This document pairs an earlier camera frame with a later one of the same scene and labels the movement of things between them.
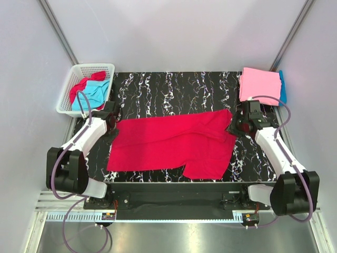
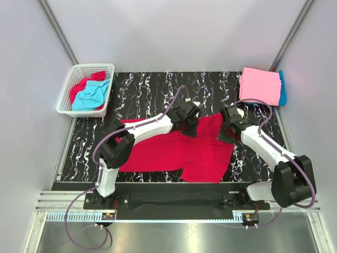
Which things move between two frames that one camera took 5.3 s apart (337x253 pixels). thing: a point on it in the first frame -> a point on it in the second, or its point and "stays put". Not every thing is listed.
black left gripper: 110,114 -> 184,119
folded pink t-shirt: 255,82 stays put
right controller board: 250,217 stays put
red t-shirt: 201,143 stays put
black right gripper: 232,129 -> 222,138
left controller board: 106,216 stays put
